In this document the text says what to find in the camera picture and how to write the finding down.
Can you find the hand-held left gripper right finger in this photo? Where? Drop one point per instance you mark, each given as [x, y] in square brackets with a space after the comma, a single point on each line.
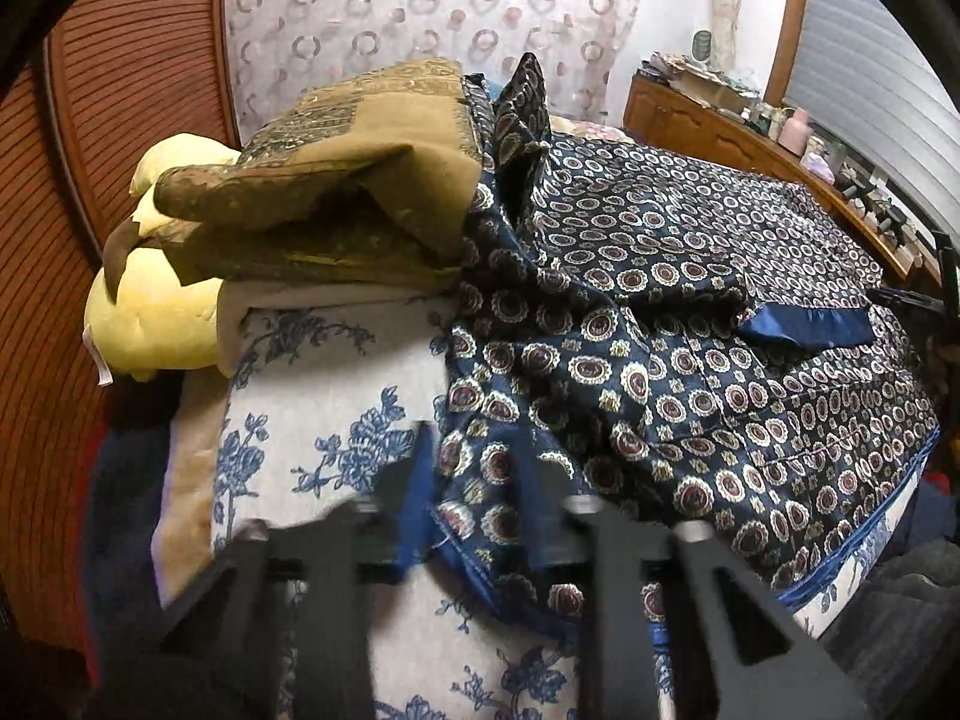
[559, 532]

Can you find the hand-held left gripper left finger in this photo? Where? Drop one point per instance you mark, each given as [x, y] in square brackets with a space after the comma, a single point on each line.
[401, 510]

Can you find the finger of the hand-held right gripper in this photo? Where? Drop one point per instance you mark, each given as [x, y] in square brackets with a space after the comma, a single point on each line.
[907, 301]

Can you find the navy patterned silk shirt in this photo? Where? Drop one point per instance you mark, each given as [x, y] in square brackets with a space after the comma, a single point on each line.
[675, 277]

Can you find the white quilt with blue flowers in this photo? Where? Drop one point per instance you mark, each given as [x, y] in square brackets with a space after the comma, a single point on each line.
[315, 390]

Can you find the purple tissue pack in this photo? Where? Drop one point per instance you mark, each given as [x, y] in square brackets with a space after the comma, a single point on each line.
[819, 165]

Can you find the pink bottle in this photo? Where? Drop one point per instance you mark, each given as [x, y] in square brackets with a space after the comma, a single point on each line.
[795, 129]

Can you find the grey window blind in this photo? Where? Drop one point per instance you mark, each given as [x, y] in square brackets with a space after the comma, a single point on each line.
[877, 75]

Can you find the long wooden cabinet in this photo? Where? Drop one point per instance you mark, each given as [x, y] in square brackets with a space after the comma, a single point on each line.
[720, 135]

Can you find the dark blue blanket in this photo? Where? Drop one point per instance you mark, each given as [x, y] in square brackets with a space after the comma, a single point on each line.
[120, 510]

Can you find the cardboard box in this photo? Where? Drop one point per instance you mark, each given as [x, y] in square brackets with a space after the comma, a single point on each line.
[712, 86]

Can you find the dark grey cloth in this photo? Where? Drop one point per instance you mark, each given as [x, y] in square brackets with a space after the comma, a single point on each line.
[907, 615]

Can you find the yellow plush toy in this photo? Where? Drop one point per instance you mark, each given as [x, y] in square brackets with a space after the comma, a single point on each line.
[150, 315]

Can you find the small desk fan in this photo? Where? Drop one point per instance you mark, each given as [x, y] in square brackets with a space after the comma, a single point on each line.
[702, 45]

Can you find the brown patterned folded blanket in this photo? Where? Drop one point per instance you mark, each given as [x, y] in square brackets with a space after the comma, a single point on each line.
[360, 165]

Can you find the tied cream curtain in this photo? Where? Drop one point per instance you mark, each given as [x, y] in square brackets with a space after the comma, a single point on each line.
[726, 0]

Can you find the floral bedspread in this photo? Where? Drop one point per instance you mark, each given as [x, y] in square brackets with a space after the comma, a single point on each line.
[589, 129]

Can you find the brown slatted wooden wardrobe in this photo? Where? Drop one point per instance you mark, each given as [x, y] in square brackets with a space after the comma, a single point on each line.
[45, 315]

